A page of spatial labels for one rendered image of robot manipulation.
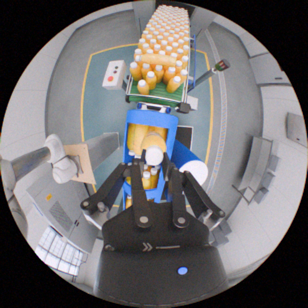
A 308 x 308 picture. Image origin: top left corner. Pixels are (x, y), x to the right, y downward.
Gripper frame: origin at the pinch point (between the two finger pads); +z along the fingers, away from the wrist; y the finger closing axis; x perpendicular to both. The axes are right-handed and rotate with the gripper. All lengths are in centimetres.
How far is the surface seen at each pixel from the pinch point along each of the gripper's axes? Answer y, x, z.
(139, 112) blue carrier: -7.6, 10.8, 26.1
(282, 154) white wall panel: 317, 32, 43
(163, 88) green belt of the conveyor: 3, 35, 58
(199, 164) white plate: 38, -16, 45
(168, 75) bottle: 3, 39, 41
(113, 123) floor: -67, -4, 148
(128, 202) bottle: -11, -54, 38
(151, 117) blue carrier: -2.1, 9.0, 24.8
